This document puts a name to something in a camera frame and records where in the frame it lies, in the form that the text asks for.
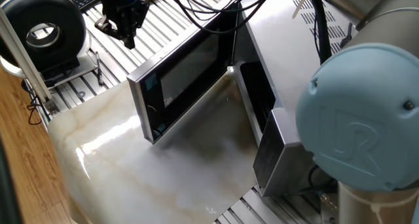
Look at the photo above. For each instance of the small metal washer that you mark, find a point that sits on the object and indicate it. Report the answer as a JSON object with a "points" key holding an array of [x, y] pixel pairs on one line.
{"points": [[81, 94]]}

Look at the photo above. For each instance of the teal tape patch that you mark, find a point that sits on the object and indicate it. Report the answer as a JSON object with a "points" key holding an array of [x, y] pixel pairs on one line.
{"points": [[159, 129], [151, 82]]}

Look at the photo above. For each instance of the silver microwave oven body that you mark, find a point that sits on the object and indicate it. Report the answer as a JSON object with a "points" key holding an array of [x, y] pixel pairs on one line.
{"points": [[281, 70]]}

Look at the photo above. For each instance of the aluminium frame beam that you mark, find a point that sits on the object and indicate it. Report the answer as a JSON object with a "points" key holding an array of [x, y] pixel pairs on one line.
{"points": [[23, 57]]}

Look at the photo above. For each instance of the silver mounting plate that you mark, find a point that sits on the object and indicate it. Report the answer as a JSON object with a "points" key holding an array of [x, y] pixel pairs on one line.
{"points": [[329, 211]]}

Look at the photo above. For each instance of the white zip tie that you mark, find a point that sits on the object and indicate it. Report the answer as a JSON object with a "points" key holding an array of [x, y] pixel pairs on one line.
{"points": [[299, 4]]}

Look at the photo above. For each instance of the silver black microwave door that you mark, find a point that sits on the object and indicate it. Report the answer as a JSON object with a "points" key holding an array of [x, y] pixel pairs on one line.
{"points": [[183, 70]]}

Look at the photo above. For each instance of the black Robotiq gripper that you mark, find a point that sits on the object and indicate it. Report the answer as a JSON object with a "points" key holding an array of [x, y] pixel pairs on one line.
{"points": [[122, 4]]}

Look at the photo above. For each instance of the dark panel edge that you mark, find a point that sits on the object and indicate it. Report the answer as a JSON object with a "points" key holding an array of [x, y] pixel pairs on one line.
{"points": [[5, 191]]}

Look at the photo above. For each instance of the glossy marble pattern mat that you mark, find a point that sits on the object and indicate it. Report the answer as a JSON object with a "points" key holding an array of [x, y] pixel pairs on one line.
{"points": [[147, 171]]}

